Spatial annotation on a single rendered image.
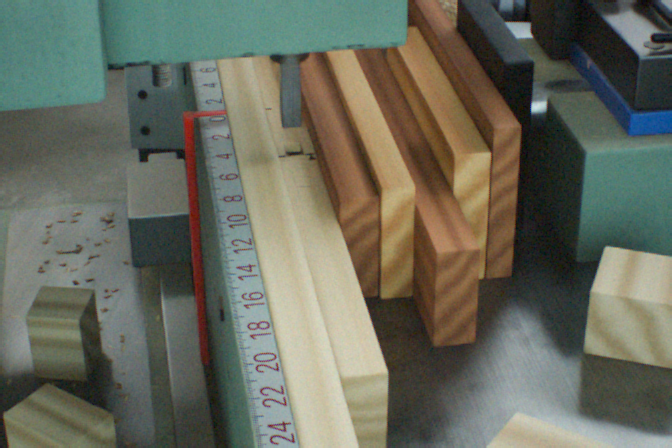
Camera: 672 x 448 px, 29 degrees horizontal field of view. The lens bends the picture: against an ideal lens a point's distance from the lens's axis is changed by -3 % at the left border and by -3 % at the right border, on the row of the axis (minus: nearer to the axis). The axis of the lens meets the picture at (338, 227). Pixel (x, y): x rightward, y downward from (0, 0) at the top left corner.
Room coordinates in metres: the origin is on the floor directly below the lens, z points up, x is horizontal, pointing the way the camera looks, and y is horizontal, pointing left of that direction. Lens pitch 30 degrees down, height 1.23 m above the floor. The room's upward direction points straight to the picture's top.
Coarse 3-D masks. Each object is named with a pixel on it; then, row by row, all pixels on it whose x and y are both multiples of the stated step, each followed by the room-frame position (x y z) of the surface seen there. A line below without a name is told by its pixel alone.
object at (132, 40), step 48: (144, 0) 0.54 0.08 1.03; (192, 0) 0.54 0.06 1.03; (240, 0) 0.54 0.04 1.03; (288, 0) 0.55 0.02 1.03; (336, 0) 0.55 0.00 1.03; (384, 0) 0.55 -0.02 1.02; (144, 48) 0.54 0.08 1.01; (192, 48) 0.54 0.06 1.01; (240, 48) 0.54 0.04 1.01; (288, 48) 0.55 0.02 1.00; (336, 48) 0.55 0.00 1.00
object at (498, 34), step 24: (480, 0) 0.63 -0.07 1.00; (456, 24) 0.64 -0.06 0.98; (480, 24) 0.60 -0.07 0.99; (504, 24) 0.60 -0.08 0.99; (480, 48) 0.59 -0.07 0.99; (504, 48) 0.57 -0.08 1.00; (504, 72) 0.55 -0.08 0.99; (528, 72) 0.55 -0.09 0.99; (504, 96) 0.55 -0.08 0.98; (528, 96) 0.55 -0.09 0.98; (528, 120) 0.55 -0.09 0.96; (528, 144) 0.55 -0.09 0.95
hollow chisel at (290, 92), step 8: (280, 64) 0.58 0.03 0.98; (288, 64) 0.58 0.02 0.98; (296, 64) 0.58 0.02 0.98; (280, 72) 0.58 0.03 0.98; (288, 72) 0.58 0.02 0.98; (296, 72) 0.58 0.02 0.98; (280, 80) 0.58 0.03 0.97; (288, 80) 0.58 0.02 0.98; (296, 80) 0.58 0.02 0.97; (280, 88) 0.58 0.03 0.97; (288, 88) 0.58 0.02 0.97; (296, 88) 0.58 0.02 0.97; (280, 96) 0.58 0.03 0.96; (288, 96) 0.58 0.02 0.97; (296, 96) 0.58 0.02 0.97; (280, 104) 0.58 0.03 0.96; (288, 104) 0.58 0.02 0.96; (296, 104) 0.58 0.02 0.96; (288, 112) 0.58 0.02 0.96; (296, 112) 0.58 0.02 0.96; (288, 120) 0.58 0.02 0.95; (296, 120) 0.58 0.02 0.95
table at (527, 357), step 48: (528, 192) 0.60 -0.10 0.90; (528, 240) 0.55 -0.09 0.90; (480, 288) 0.51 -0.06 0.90; (528, 288) 0.51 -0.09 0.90; (576, 288) 0.51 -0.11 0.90; (384, 336) 0.47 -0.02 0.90; (480, 336) 0.47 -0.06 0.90; (528, 336) 0.47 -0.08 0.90; (576, 336) 0.47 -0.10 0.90; (432, 384) 0.44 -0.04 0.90; (480, 384) 0.44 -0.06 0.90; (528, 384) 0.44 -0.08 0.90; (576, 384) 0.44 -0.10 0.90; (624, 384) 0.44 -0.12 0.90; (432, 432) 0.41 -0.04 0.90; (480, 432) 0.41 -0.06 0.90; (576, 432) 0.41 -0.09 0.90; (624, 432) 0.40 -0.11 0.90
